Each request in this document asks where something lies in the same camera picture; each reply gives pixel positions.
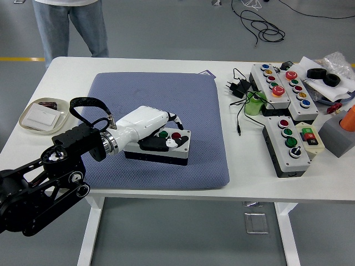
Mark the cream three-button switch box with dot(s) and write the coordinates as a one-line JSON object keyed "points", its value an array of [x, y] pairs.
{"points": [[314, 149]]}

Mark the small dark red item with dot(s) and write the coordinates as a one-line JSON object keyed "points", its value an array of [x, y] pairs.
{"points": [[48, 105]]}

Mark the orange cylinder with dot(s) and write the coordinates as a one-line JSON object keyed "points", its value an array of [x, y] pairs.
{"points": [[350, 119]]}

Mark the person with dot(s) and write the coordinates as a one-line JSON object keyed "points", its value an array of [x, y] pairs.
{"points": [[55, 33]]}

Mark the silver floor bracket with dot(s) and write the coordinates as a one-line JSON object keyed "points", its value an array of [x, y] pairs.
{"points": [[217, 2]]}

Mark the cream shallow tray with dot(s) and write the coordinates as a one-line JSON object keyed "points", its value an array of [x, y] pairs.
{"points": [[62, 110]]}

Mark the white table leg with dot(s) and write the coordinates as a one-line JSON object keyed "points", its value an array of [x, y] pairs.
{"points": [[90, 235], [288, 235]]}

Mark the grey block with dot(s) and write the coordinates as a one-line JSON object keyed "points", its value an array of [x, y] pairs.
{"points": [[335, 138]]}

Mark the grey four-button control box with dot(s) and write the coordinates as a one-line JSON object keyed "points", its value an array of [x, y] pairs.
{"points": [[299, 163], [155, 155]]}

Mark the white paper sheet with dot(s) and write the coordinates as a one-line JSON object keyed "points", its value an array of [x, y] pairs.
{"points": [[303, 65]]}

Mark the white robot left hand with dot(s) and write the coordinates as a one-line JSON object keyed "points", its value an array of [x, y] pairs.
{"points": [[144, 119]]}

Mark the red knob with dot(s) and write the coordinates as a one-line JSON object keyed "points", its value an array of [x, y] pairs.
{"points": [[334, 107]]}

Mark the blue-grey padded mat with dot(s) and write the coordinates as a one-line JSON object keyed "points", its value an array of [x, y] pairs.
{"points": [[180, 97]]}

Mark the black power adapter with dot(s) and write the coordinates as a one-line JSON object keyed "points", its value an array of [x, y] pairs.
{"points": [[240, 88]]}

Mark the purple-edged white card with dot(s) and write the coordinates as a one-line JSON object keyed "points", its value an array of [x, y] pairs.
{"points": [[208, 73]]}

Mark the white wall switch plate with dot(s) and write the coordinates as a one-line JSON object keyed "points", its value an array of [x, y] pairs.
{"points": [[41, 116]]}

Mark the small black device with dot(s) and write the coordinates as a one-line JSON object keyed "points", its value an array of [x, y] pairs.
{"points": [[286, 66]]}

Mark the clear floor plate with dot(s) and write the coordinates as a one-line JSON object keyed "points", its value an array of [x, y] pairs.
{"points": [[256, 223]]}

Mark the grey five-button control box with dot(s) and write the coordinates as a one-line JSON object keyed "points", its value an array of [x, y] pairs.
{"points": [[308, 110], [260, 76]]}

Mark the clear bubble wrap bag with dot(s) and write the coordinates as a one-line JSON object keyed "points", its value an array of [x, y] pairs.
{"points": [[337, 62]]}

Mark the green plastic cylinder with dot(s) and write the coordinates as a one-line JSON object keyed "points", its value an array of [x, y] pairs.
{"points": [[253, 108]]}

